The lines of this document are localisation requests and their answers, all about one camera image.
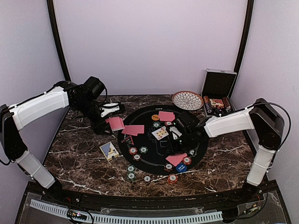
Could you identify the orange big blind button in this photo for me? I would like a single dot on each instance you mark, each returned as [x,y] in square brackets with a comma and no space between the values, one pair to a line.
[155,117]

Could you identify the aluminium poker chip case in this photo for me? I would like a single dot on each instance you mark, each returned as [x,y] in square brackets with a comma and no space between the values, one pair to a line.
[217,90]

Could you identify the single red-backed playing card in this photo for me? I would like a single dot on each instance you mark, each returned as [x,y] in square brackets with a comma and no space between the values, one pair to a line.
[133,130]

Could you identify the white slotted cable duct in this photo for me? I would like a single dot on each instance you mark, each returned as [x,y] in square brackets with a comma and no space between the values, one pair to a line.
[114,216]

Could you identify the red triangular all-in marker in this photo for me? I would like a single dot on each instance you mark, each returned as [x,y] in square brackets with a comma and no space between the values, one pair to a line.
[128,140]

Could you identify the round black poker mat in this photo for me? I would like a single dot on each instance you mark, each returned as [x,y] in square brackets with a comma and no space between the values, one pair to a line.
[154,160]

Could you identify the red-backed playing card deck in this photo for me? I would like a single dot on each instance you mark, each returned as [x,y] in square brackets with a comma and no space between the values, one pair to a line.
[116,123]

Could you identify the left black frame post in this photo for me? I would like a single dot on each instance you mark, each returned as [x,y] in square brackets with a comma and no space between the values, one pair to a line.
[57,39]

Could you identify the right black frame post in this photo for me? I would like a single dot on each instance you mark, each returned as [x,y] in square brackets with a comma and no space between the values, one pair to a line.
[244,37]

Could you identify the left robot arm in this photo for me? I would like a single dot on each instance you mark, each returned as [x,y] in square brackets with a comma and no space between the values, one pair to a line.
[80,97]

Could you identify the yellow playing card box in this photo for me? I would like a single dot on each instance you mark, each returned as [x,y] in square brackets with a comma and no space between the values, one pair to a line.
[109,151]

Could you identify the red poker chip stack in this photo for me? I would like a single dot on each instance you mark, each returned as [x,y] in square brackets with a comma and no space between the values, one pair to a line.
[172,179]

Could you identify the black frame post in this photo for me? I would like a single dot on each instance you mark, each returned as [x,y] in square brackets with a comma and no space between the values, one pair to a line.
[57,39]
[244,37]

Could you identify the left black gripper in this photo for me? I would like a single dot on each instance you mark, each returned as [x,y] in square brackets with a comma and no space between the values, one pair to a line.
[99,126]

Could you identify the green poker chip stack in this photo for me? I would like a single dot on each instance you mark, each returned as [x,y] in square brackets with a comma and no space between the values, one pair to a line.
[131,176]

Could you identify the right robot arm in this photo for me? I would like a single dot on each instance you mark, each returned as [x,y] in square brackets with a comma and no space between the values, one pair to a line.
[261,116]

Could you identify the patterned ceramic plate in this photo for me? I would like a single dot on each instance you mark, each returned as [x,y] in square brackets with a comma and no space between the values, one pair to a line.
[187,100]

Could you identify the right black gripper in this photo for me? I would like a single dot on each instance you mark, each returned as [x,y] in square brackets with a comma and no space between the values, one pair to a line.
[174,150]

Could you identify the blue small blind button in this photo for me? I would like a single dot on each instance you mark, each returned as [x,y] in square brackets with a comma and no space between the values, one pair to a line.
[181,168]

